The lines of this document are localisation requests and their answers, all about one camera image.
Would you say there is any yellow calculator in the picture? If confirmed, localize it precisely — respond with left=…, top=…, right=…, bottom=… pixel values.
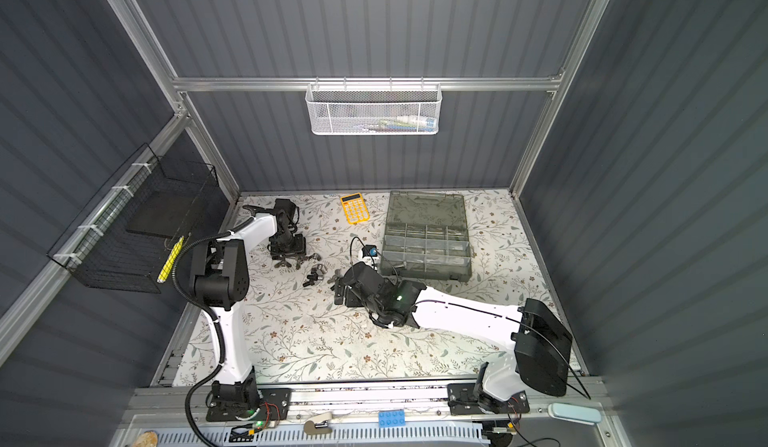
left=340, top=193, right=370, bottom=225

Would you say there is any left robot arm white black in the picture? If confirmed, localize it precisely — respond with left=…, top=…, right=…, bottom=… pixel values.
left=171, top=198, right=306, bottom=410

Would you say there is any pile of screws and wingnuts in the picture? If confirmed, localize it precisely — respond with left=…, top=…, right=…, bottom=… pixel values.
left=274, top=254, right=341, bottom=289

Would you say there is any blue toy brick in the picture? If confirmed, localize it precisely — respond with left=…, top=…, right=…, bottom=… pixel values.
left=378, top=409, right=406, bottom=428

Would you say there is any white wire mesh basket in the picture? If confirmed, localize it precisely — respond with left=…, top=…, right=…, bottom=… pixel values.
left=305, top=84, right=443, bottom=136

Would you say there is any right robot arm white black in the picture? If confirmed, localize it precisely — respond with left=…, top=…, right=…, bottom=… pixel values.
left=333, top=262, right=573, bottom=414

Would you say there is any black corrugated cable conduit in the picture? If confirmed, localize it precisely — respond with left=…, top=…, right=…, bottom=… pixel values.
left=172, top=233, right=232, bottom=447

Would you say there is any floral patterned table mat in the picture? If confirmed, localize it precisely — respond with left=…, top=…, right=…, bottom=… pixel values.
left=172, top=190, right=583, bottom=387

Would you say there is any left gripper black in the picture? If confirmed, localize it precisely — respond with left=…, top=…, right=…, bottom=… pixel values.
left=271, top=232, right=306, bottom=260

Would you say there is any light blue oblong case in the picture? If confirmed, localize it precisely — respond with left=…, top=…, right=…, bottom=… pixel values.
left=547, top=402, right=603, bottom=425

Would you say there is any green transparent compartment organizer box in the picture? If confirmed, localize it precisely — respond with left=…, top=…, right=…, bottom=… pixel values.
left=379, top=191, right=472, bottom=282

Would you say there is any black wire mesh basket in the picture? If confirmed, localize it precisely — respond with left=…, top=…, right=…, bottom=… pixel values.
left=48, top=146, right=220, bottom=294

